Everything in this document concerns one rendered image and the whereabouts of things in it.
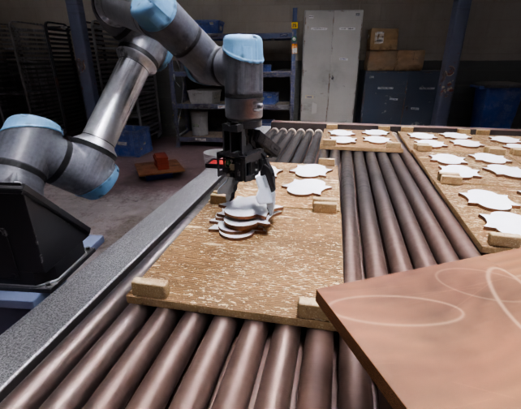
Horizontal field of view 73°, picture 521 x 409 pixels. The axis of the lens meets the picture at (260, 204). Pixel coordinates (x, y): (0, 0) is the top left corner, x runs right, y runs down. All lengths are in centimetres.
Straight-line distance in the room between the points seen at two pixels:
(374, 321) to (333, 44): 523
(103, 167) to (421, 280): 78
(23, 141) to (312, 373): 75
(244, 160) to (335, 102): 491
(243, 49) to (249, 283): 41
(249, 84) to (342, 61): 488
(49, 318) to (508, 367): 60
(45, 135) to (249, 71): 50
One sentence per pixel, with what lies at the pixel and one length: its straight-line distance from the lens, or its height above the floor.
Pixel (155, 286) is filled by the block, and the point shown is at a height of 96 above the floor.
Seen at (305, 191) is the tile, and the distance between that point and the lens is 100.
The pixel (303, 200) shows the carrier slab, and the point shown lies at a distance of 95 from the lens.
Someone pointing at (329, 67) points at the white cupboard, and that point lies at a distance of 551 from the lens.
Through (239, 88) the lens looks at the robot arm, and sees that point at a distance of 69.
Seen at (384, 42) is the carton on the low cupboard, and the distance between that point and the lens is 576.
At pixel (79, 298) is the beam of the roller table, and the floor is 91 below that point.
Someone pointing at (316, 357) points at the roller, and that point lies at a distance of 52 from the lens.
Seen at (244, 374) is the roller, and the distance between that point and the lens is 50.
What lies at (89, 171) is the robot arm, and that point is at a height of 103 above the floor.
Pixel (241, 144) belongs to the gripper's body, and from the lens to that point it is 70.
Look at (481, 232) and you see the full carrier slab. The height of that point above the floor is 94.
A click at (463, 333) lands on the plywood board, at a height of 104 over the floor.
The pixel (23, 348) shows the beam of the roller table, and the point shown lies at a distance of 63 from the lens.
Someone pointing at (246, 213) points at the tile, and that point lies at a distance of 75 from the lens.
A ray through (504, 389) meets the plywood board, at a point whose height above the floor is 104.
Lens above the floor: 129
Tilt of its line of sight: 23 degrees down
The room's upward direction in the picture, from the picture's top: straight up
